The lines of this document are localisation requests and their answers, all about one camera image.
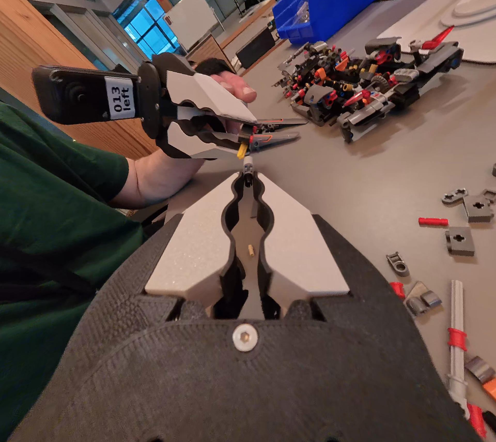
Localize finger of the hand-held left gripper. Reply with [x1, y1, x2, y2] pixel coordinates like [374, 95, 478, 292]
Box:
[167, 116, 242, 160]
[166, 71, 259, 126]

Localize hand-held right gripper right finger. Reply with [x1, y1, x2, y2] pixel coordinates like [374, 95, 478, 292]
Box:
[253, 171, 351, 318]

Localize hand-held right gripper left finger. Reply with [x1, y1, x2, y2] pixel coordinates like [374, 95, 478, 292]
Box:
[143, 172, 244, 318]

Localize person's left forearm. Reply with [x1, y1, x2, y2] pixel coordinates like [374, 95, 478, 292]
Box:
[108, 148, 206, 210]

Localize partly built lego car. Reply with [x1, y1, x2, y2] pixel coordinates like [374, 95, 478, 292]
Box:
[272, 37, 465, 144]

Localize scattered loose lego pieces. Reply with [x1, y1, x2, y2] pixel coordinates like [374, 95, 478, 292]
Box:
[385, 163, 496, 442]

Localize person's left hand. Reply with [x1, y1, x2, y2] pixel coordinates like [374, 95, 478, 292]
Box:
[211, 72, 257, 104]

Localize black equipment case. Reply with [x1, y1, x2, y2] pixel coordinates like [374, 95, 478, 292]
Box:
[235, 25, 276, 70]

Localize whiteboard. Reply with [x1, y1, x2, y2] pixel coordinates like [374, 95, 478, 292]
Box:
[163, 0, 224, 52]

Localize large grid window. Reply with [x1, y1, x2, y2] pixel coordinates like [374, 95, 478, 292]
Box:
[112, 0, 183, 59]

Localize clear plastic parts bags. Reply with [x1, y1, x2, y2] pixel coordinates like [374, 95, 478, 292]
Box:
[289, 0, 311, 26]

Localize white book stand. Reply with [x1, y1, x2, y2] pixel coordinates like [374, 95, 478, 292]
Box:
[377, 0, 496, 64]

